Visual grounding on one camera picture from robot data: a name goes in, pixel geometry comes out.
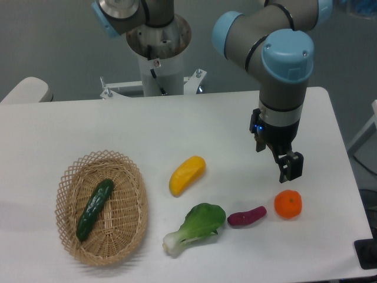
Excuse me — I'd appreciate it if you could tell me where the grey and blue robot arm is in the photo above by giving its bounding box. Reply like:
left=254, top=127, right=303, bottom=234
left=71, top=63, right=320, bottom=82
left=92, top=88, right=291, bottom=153
left=92, top=1, right=332, bottom=182

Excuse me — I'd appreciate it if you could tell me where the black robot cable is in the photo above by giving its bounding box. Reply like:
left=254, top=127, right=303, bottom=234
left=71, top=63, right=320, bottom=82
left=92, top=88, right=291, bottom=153
left=147, top=44, right=168, bottom=96

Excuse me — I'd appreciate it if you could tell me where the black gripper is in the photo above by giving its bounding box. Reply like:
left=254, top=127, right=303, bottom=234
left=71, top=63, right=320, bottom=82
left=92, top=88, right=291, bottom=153
left=249, top=108, right=304, bottom=183

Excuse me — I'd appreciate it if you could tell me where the white furniture frame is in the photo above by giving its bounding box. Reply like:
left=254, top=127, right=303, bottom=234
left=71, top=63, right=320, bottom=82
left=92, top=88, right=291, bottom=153
left=346, top=100, right=376, bottom=156

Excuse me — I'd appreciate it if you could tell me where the purple sweet potato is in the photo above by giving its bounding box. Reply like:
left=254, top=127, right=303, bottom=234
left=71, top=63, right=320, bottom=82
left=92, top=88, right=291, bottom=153
left=227, top=206, right=267, bottom=226

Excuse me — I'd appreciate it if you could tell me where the green cucumber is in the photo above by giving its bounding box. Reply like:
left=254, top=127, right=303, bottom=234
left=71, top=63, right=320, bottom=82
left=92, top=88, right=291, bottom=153
left=76, top=179, right=114, bottom=242

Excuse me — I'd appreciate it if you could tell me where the woven wicker basket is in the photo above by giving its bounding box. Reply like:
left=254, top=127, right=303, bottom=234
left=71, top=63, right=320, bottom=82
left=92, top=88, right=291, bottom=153
left=55, top=150, right=148, bottom=266

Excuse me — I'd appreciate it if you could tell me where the orange tangerine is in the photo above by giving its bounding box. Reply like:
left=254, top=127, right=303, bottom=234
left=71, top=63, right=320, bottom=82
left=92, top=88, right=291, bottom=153
left=274, top=190, right=302, bottom=219

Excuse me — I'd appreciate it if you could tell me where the green bok choy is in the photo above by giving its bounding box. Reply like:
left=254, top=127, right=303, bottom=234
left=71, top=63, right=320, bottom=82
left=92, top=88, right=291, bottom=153
left=162, top=203, right=226, bottom=255

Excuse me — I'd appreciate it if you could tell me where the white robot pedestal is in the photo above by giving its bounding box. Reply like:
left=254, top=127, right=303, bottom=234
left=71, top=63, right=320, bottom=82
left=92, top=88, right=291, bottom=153
left=100, top=14, right=207, bottom=99

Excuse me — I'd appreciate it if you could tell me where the white chair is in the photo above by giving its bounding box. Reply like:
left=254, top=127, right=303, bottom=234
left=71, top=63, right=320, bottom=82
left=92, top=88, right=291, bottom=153
left=1, top=77, right=54, bottom=105

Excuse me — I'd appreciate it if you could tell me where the black device at table edge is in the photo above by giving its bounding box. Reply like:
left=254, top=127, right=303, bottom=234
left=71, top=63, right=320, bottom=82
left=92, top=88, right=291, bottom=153
left=354, top=239, right=376, bottom=270

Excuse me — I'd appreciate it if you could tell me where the yellow mango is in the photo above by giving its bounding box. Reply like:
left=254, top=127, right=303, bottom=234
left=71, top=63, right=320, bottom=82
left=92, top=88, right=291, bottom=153
left=169, top=156, right=206, bottom=197

